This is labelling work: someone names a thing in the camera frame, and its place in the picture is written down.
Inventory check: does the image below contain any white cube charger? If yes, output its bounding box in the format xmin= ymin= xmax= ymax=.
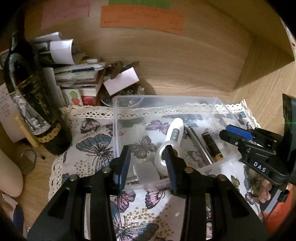
xmin=133 ymin=162 xmax=160 ymax=184

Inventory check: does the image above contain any white handheld massager device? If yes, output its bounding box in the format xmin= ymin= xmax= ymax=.
xmin=154 ymin=118 xmax=184 ymax=176

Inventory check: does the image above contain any silver metal pen tube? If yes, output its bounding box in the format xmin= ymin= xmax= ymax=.
xmin=186 ymin=126 xmax=214 ymax=165

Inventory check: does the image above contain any person right hand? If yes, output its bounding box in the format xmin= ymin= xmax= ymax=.
xmin=258 ymin=179 xmax=272 ymax=203

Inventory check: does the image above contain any butterfly print lace tablecloth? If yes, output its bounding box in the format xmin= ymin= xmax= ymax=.
xmin=48 ymin=97 xmax=263 ymax=240

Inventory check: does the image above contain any clear plastic storage box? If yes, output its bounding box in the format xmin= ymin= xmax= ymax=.
xmin=113 ymin=95 xmax=241 ymax=184

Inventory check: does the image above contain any white pink paper box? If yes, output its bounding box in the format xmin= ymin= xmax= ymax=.
xmin=103 ymin=67 xmax=139 ymax=95

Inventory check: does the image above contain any stack of books papers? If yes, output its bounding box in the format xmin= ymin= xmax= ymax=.
xmin=30 ymin=32 xmax=110 ymax=107

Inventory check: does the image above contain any brass tape roll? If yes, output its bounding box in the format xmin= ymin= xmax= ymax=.
xmin=16 ymin=149 xmax=37 ymax=175

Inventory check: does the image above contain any dark wine bottle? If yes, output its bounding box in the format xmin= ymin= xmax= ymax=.
xmin=4 ymin=23 xmax=72 ymax=155

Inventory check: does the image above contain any beige ceramic mug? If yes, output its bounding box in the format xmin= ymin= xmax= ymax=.
xmin=0 ymin=150 xmax=23 ymax=197

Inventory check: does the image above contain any rolled white paper tube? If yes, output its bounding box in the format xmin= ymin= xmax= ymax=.
xmin=34 ymin=39 xmax=77 ymax=65

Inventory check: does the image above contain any orange sticky note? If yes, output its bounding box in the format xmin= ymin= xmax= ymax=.
xmin=100 ymin=5 xmax=185 ymax=35

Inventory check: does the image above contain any green sticky note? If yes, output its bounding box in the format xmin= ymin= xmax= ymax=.
xmin=108 ymin=0 xmax=171 ymax=9

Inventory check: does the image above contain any pink sticky note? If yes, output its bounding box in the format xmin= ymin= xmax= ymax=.
xmin=41 ymin=0 xmax=90 ymax=29

